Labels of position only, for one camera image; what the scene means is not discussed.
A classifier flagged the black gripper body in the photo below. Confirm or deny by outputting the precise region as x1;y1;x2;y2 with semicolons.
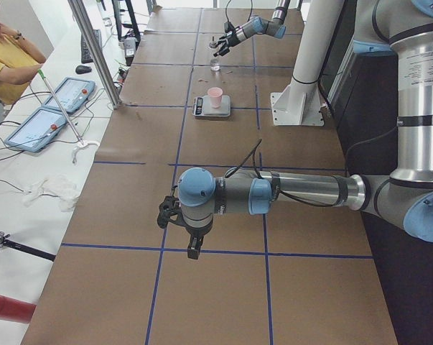
221;32;240;49
185;224;213;239

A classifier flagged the clear glass sauce bottle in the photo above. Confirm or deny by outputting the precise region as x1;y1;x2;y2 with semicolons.
209;36;220;72

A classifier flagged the pink paper cup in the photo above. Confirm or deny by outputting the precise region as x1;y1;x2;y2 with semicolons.
207;87;223;109

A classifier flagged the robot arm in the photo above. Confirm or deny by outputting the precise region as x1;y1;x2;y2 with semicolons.
209;0;290;58
173;1;433;259

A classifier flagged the silver kitchen scale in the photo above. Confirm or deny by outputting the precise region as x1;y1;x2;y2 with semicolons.
192;95;231;119

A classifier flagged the brown paper table cover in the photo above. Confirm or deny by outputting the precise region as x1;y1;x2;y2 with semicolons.
23;9;396;344

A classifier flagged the black keyboard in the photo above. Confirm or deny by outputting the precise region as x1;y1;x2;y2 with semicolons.
80;29;103;64

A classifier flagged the crumpled white tissue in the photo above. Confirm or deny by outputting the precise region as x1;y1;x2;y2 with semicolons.
22;175;80;212

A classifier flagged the black computer mouse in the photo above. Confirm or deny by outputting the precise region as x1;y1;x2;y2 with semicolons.
75;65;92;75

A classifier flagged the upper teach pendant tablet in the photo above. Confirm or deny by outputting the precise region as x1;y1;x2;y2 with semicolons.
55;77;96;114

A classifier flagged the teach pendant tablet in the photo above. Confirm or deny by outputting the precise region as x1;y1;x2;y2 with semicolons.
55;77;96;114
4;107;67;153

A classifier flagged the long reacher grabber tool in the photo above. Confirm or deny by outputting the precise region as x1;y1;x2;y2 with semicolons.
37;68;101;165

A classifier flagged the lower teach pendant tablet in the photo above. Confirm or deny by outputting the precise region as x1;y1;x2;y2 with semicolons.
4;107;67;153

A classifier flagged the black tripod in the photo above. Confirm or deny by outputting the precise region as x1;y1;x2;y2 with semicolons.
0;231;56;262

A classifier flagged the red cylinder tube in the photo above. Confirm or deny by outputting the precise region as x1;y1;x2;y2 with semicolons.
0;295;36;323

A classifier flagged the person in yellow shirt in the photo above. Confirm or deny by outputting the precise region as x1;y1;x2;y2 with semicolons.
0;22;46;106

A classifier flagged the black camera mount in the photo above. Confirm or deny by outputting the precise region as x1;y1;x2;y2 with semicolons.
157;195;184;229
224;21;235;33

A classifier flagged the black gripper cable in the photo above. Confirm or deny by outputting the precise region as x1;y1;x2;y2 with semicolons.
225;138;346;208
224;0;255;26

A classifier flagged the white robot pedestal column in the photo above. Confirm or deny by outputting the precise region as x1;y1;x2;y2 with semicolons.
271;0;345;127

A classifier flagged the aluminium frame post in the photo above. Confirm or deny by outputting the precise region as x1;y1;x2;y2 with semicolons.
67;0;121;109

